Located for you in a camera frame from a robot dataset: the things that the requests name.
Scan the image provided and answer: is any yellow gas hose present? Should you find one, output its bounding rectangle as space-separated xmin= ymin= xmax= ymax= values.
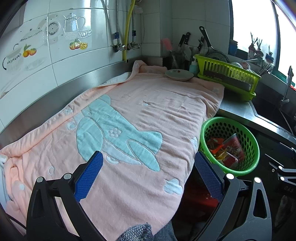
xmin=122 ymin=0 xmax=137 ymax=62

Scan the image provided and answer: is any black frying pan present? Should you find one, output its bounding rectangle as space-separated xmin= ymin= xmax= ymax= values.
xmin=199 ymin=26 xmax=230 ymax=63

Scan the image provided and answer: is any teal soap bottle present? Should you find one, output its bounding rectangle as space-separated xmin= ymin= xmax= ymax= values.
xmin=189 ymin=56 xmax=199 ymax=76

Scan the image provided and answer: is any red lion snack cup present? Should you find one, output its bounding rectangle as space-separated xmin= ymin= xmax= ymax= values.
xmin=223 ymin=134 xmax=245 ymax=169

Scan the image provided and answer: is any pink bottle brush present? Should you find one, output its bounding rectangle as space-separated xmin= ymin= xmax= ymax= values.
xmin=161 ymin=38 xmax=173 ymax=52

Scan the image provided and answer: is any orange snack wrapper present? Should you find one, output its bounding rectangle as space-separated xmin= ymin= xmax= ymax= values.
xmin=206 ymin=138 xmax=224 ymax=155

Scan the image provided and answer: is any iced tea bottle red label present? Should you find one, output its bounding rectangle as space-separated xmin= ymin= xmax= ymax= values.
xmin=216 ymin=151 xmax=238 ymax=168

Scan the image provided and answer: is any green mesh trash basket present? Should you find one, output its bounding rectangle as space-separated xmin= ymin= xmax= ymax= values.
xmin=200 ymin=117 xmax=260 ymax=176

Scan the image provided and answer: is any grey gloved hand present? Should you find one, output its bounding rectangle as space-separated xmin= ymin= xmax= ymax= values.
xmin=116 ymin=223 xmax=154 ymax=241

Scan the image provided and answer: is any blue cup on windowsill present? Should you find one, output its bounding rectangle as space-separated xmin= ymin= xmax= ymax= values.
xmin=228 ymin=39 xmax=238 ymax=56

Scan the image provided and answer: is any lime green dish rack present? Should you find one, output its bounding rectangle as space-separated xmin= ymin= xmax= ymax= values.
xmin=194 ymin=55 xmax=261 ymax=101

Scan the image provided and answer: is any pink airplane towel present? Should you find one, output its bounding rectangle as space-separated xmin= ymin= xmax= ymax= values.
xmin=1 ymin=61 xmax=224 ymax=240

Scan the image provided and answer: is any metal water valve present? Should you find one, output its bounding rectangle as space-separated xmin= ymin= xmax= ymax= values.
xmin=111 ymin=29 xmax=142 ymax=53

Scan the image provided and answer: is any red plastic stool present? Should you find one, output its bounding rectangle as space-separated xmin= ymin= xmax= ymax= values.
xmin=182 ymin=171 xmax=219 ymax=209

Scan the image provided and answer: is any white ceramic plate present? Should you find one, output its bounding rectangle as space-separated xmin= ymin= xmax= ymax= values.
xmin=165 ymin=69 xmax=194 ymax=82

